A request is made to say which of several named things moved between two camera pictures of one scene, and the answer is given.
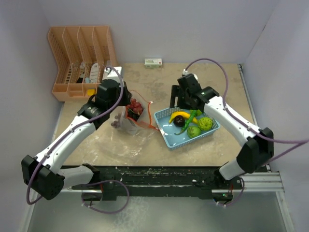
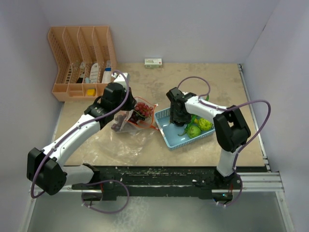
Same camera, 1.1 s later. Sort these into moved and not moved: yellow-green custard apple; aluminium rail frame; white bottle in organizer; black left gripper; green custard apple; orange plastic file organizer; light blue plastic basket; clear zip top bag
Moved: black left gripper; clear zip top bag
Not moved: light blue plastic basket; aluminium rail frame; white bottle in organizer; green custard apple; orange plastic file organizer; yellow-green custard apple
